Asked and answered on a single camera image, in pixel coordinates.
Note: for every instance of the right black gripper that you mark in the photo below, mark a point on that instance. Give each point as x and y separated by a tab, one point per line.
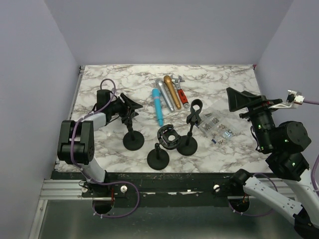
237	99

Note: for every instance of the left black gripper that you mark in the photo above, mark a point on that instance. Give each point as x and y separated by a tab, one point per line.
128	105

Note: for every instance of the teal microphone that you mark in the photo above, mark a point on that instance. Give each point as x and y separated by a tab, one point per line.
157	103

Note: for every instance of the silver microphone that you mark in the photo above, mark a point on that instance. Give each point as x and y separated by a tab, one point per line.
161	87

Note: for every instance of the gold microphone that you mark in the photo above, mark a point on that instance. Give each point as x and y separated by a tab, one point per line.
169	83

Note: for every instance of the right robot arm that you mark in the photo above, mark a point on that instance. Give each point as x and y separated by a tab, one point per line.
284	145

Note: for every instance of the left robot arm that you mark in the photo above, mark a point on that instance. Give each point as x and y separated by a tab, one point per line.
76	145

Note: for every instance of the clear plastic screw box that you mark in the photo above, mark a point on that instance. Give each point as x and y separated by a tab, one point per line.
216	123

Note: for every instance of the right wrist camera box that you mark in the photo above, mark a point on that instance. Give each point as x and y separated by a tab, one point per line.
294	99

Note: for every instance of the red-handled adjustable wrench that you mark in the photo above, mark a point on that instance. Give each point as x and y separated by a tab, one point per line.
180	91

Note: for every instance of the black shock-mount mic stand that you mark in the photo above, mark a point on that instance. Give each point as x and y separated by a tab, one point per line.
168	139

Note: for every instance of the black front rail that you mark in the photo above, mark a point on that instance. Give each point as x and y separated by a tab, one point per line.
149	189

